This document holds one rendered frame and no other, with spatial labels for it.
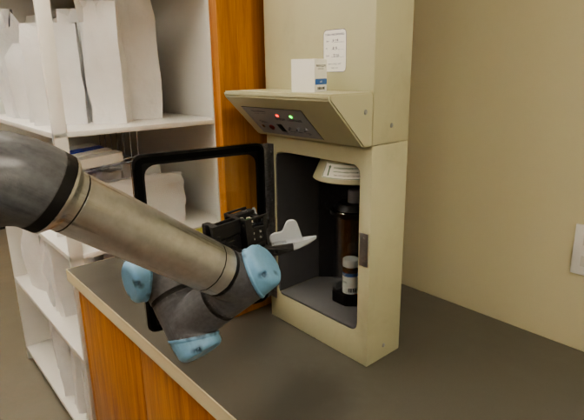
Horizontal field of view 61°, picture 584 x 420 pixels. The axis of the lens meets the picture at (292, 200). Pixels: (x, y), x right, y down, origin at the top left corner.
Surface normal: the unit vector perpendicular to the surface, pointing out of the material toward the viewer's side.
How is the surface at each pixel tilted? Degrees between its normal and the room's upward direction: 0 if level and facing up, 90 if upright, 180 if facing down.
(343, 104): 90
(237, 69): 90
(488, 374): 0
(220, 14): 90
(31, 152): 44
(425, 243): 90
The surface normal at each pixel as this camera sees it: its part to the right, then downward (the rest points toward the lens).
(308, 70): -0.50, 0.23
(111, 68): 0.05, 0.36
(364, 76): -0.75, 0.18
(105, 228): 0.55, 0.39
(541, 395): -0.01, -0.97
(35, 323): 0.65, 0.18
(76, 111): 0.33, 0.39
